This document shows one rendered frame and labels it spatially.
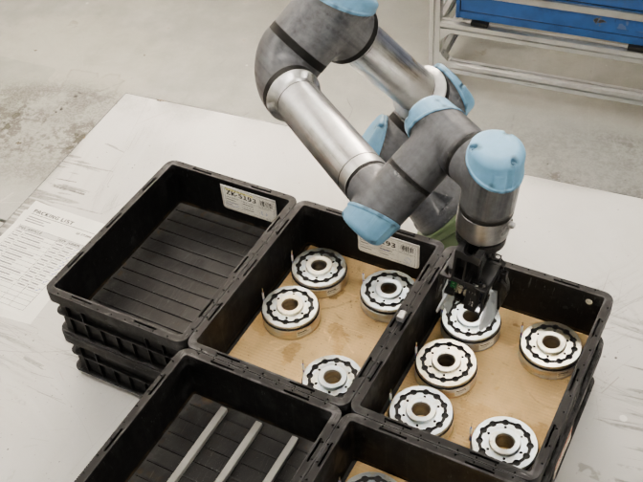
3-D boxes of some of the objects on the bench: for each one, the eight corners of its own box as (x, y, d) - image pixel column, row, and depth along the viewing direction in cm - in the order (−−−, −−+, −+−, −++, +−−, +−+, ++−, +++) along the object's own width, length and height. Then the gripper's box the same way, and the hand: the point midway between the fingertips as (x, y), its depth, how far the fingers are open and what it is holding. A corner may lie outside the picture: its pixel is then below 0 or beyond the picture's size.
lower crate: (188, 240, 209) (179, 199, 201) (308, 281, 198) (304, 239, 190) (73, 371, 184) (56, 330, 176) (203, 427, 173) (192, 386, 165)
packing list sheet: (29, 200, 222) (28, 198, 222) (114, 222, 215) (113, 220, 215) (-63, 298, 201) (-64, 296, 200) (28, 326, 194) (28, 324, 193)
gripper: (427, 236, 132) (413, 332, 148) (509, 269, 128) (486, 363, 144) (452, 199, 138) (435, 295, 153) (532, 229, 134) (507, 324, 149)
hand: (469, 311), depth 149 cm, fingers open, 5 cm apart
